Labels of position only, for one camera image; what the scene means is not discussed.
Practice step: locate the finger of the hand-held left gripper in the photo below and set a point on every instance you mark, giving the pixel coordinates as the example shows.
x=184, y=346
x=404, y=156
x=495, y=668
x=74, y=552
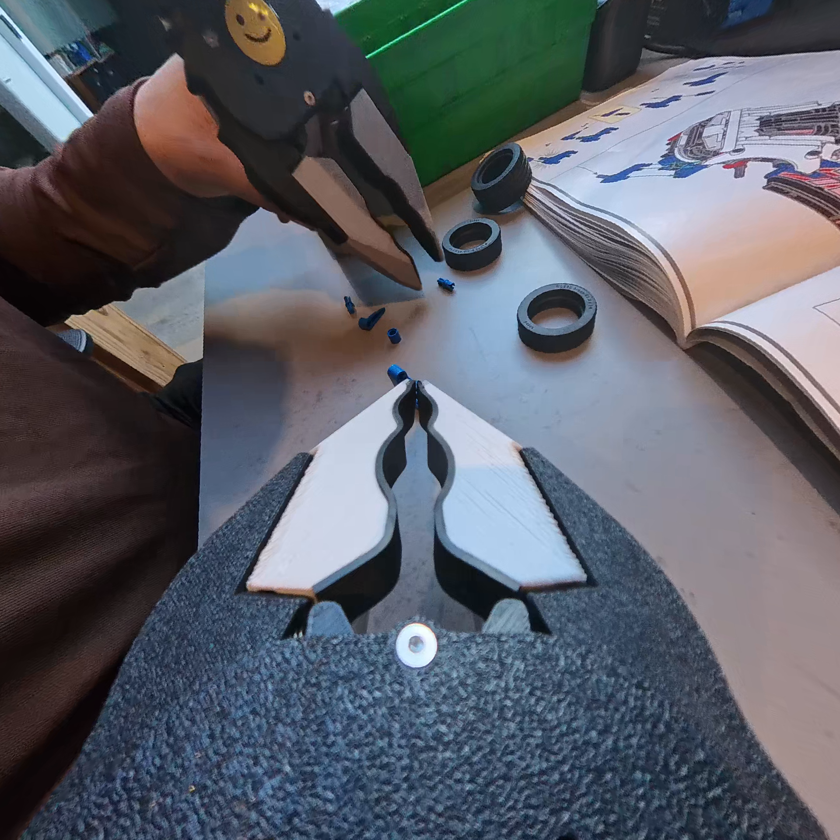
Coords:
x=394, y=164
x=354, y=210

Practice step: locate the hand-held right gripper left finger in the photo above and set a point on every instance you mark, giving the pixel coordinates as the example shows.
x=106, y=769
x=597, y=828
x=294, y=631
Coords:
x=321, y=518

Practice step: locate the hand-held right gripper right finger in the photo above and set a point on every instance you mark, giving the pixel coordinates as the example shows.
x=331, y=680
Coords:
x=505, y=518

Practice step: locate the blue wedge piece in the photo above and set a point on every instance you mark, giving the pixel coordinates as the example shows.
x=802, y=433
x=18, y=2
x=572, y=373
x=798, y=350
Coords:
x=371, y=319

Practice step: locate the person's left forearm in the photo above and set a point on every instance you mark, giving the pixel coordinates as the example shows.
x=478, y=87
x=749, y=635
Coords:
x=85, y=210

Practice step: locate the grey desk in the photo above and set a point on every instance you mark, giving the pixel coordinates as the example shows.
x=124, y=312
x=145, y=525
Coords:
x=623, y=459

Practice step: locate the person's left hand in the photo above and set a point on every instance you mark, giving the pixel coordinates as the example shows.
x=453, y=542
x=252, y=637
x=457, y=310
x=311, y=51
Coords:
x=177, y=138

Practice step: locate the black toy tyre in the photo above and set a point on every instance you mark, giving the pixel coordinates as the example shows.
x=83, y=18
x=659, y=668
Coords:
x=489, y=187
x=456, y=253
x=531, y=334

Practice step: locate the green storage bin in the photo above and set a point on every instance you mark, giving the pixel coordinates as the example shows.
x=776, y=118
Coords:
x=485, y=85

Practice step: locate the person's black trousers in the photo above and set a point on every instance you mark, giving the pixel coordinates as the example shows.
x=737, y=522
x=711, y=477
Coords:
x=184, y=394

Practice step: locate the white framed glass partition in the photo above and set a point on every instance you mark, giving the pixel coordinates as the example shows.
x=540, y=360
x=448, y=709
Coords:
x=33, y=85

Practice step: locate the black case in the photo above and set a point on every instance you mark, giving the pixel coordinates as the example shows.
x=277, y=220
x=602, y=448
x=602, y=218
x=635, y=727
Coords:
x=613, y=46

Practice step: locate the wooden bench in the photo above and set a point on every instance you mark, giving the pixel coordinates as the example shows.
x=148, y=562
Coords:
x=131, y=344

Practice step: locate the open instruction booklet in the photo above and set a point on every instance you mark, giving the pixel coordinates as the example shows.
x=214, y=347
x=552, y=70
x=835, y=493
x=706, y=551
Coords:
x=689, y=197

